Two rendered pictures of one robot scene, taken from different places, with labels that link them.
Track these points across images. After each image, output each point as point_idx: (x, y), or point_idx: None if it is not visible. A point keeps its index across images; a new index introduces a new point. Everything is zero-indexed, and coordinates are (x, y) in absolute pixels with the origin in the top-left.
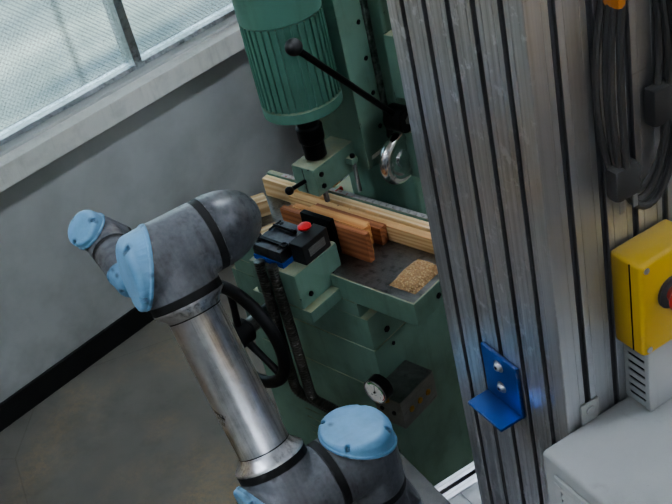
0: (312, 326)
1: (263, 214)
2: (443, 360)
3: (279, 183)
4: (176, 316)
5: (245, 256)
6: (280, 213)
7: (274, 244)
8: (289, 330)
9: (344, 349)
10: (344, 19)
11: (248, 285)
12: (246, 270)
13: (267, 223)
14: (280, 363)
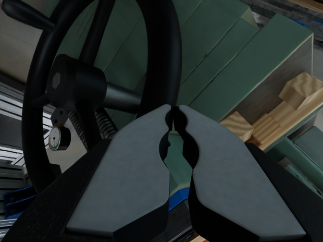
0: (132, 88)
1: (283, 92)
2: None
3: (306, 114)
4: None
5: (238, 66)
6: (269, 104)
7: (175, 238)
8: (83, 143)
9: (105, 108)
10: None
11: (211, 22)
12: (225, 43)
13: (265, 100)
14: (22, 144)
